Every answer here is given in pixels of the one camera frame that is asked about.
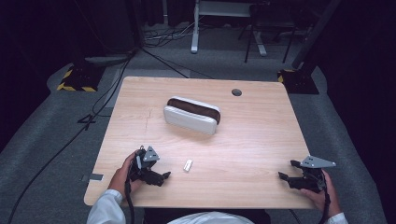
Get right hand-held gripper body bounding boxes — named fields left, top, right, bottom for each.
left=288, top=155, right=337, bottom=194

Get white metal desk frame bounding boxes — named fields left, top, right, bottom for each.
left=190, top=0, right=268, bottom=58

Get bundle of floor cables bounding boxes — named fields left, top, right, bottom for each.
left=141, top=18, right=206, bottom=49

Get person's right hand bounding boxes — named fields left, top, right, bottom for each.
left=300, top=168, right=343, bottom=218

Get person's left hand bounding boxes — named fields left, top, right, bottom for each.
left=107, top=149, right=145, bottom=199

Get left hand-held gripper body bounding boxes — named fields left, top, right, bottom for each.
left=128, top=145, right=161, bottom=185

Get person's torso white clothing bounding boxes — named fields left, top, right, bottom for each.
left=167, top=211, right=256, bottom=224

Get right hand-held gripper black cable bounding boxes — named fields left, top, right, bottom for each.
left=317, top=170, right=332, bottom=224

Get hand-held gripper black cable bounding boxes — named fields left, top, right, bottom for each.
left=123, top=154, right=140, bottom=224
left=317, top=170, right=332, bottom=224

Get black yellow striped stand base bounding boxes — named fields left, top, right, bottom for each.
left=56, top=63, right=106, bottom=93
left=276, top=68, right=320, bottom=95

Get long black floor cable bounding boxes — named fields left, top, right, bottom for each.
left=7, top=46, right=216, bottom=224

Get grey tape strip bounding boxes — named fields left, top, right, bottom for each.
left=80, top=173, right=105, bottom=183

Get black metal chair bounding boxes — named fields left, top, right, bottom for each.
left=237, top=2, right=313, bottom=64

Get white pencil case brown lining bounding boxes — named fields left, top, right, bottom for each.
left=163, top=95, right=222, bottom=136

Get slanted black stand pole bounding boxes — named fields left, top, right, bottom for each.
left=290, top=0, right=343, bottom=71

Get left hand-held gripper black cable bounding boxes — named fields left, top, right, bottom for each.
left=123, top=154, right=140, bottom=224

